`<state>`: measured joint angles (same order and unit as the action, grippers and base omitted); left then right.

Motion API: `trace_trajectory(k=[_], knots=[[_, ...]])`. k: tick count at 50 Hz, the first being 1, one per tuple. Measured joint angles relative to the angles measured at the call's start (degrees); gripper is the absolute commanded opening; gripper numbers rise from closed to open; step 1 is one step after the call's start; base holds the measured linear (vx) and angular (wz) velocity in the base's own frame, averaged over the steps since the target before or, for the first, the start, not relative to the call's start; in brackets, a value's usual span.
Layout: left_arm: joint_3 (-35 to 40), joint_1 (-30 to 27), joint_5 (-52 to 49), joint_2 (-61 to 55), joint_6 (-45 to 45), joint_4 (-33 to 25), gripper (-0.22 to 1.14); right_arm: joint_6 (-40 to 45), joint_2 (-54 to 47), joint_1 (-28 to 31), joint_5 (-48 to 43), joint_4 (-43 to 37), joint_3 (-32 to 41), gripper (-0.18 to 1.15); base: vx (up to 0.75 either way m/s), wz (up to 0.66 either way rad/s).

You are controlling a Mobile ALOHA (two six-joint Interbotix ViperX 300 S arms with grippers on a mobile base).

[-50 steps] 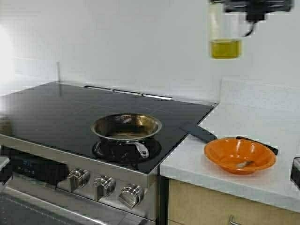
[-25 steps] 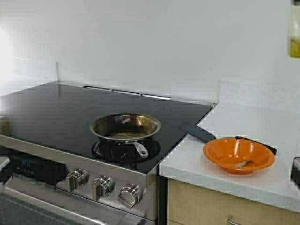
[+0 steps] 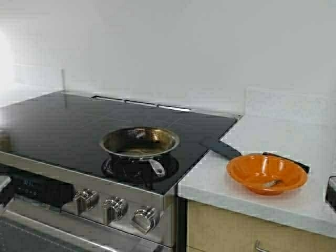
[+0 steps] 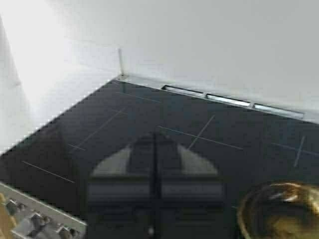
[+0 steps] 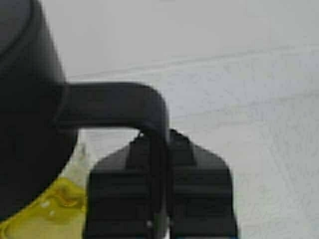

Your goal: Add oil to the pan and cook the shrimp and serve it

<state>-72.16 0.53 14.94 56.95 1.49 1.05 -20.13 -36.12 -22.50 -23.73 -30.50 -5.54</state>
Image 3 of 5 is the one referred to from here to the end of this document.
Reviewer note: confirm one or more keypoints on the middle steel stove knob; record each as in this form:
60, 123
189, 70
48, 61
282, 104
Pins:
113, 209

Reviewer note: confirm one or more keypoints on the stainless steel stove range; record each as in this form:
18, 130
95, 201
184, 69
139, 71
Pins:
50, 150

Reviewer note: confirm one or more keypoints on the left steel stove knob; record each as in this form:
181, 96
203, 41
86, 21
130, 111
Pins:
85, 200

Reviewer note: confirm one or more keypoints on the steel frying pan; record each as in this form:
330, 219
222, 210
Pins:
140, 154

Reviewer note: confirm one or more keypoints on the black object at right edge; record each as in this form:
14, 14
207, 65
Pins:
330, 195

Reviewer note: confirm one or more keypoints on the oven door handle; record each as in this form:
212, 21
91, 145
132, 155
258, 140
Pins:
82, 233

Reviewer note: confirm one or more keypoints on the steel stove knob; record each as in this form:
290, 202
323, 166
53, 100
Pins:
113, 209
85, 200
145, 219

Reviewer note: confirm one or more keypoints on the wooden cabinet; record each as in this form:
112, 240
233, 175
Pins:
214, 229

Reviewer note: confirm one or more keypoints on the cooked shrimp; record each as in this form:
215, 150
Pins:
271, 183

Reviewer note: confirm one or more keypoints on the metal drawer handle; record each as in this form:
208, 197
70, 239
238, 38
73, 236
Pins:
258, 247

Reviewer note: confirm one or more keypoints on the right steel stove knob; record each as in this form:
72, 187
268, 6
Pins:
145, 219

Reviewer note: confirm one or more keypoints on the black spatula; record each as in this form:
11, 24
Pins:
230, 153

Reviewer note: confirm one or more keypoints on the orange plastic bowl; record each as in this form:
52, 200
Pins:
253, 170

